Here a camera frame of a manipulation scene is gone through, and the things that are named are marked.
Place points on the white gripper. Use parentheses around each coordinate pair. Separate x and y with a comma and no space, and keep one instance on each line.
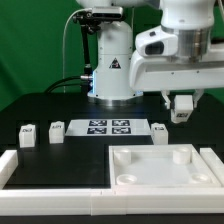
(150,74)

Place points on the white square tabletop part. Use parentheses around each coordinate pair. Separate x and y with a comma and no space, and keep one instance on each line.
(154,166)

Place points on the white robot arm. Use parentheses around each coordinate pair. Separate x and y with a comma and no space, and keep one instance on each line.
(176,55)

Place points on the white tag sheet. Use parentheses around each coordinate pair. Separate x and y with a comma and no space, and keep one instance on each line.
(108,127)

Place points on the white U-shaped fence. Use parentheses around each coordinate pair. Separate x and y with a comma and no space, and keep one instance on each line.
(119,200)

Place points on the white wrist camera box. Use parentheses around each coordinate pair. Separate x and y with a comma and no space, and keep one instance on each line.
(155,42)

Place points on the black camera on stand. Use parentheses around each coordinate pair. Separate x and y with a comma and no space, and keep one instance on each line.
(89,20)

